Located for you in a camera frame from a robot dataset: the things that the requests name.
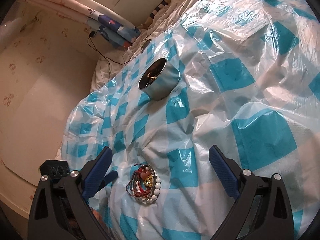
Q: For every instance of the white grid bed sheet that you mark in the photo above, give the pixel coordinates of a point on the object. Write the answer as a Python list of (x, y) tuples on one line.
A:
[(109, 65)]

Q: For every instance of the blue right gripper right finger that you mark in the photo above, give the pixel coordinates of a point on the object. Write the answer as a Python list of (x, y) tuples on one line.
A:
[(226, 171)]

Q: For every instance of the round silver metal tin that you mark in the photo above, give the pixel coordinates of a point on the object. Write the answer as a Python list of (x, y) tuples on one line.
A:
[(159, 79)]

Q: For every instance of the round silver tin lid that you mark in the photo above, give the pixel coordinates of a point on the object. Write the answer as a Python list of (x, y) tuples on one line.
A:
[(145, 45)]

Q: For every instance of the striped plush toy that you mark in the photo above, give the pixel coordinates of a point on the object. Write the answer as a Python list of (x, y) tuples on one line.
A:
[(156, 12)]

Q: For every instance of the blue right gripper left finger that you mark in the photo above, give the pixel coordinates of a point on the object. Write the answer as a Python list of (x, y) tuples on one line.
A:
[(94, 172)]

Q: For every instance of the blue white checkered plastic sheet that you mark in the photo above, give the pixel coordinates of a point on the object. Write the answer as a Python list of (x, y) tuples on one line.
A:
[(249, 84)]

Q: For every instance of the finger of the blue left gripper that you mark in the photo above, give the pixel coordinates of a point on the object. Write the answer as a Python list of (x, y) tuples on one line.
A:
[(110, 177)]

